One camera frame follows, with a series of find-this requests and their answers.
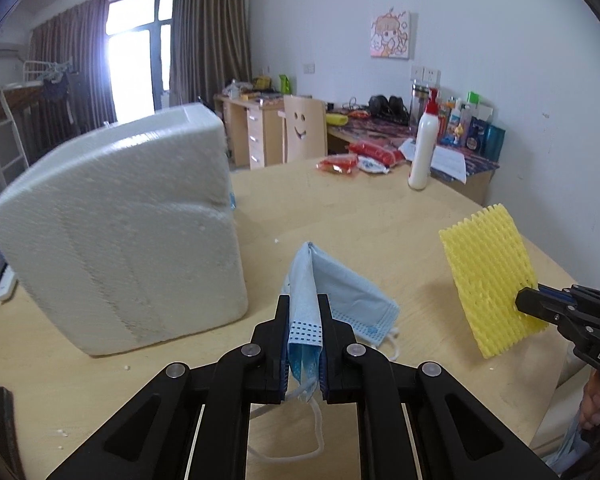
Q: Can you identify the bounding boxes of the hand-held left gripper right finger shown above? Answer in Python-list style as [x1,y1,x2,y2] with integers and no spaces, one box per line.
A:
[319,295,558,480]

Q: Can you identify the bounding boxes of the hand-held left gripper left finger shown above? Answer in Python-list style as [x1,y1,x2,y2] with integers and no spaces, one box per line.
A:
[45,295,290,480]

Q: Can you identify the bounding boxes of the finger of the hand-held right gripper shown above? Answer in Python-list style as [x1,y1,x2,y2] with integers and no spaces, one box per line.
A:
[535,282,581,306]
[514,287,568,328]

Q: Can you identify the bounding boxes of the yellow foam net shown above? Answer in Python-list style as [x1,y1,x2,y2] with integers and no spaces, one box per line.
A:
[438,203,549,359]

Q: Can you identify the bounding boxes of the blue face mask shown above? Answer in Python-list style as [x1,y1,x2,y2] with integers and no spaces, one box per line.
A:
[247,241,401,462]

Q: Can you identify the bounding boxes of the white foam box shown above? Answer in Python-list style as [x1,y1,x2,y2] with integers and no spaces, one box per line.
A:
[0,102,249,358]

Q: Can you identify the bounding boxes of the person's right hand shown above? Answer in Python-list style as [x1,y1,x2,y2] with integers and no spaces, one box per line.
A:
[579,379,600,431]

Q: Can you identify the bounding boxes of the white paper sheet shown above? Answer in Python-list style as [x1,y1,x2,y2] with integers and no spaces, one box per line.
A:
[399,138,468,184]

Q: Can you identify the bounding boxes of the cluster of toiletry bottles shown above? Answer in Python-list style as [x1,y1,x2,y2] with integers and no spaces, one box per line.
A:
[437,90,507,159]

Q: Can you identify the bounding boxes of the white lotion bottle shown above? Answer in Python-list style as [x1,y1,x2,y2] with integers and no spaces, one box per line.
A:
[407,87,441,191]

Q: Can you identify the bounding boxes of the red snack packet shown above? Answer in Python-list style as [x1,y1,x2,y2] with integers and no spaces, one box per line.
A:
[348,141,404,167]
[317,155,359,177]

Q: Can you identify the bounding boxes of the white blue snack packet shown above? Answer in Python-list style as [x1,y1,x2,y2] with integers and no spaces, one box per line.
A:
[357,156,392,175]

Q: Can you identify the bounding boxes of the wooden desk with drawers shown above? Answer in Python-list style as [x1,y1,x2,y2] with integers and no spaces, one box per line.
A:
[214,92,287,170]

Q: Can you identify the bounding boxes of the clear water bottle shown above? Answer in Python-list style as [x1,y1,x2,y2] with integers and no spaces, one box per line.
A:
[411,80,431,127]

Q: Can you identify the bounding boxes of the wooden smiley face chair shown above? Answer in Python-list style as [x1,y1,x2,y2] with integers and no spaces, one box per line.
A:
[283,95,329,164]

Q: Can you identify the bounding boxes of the desk with patterned cloth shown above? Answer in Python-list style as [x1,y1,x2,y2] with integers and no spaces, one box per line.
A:
[325,107,501,207]

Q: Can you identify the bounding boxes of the black headphones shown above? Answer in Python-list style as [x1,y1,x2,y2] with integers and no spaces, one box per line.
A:
[369,94,411,122]

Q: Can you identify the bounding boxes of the dark padded object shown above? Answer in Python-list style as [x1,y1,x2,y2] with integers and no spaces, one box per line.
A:
[0,386,27,480]

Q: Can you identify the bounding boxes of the white remote control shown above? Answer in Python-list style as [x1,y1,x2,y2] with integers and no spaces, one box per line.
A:
[0,269,19,302]

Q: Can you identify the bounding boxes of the brown curtain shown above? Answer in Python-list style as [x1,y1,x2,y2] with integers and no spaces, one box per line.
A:
[172,0,254,111]
[29,0,117,128]

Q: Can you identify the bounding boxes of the glass balcony door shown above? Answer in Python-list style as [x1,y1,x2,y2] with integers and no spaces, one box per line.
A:
[105,0,176,123]

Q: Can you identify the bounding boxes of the dark hanging clothes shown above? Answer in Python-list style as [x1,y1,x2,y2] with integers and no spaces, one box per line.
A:
[41,71,70,100]

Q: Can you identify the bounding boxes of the white bunk bed ladder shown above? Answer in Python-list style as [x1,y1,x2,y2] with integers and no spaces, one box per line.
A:
[0,87,30,187]

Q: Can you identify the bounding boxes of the metal bunk bed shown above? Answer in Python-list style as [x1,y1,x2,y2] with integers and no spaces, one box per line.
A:
[0,82,46,188]
[22,59,75,126]

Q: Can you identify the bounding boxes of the cartoon wall picture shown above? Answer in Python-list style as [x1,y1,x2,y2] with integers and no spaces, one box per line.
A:
[370,8,412,60]

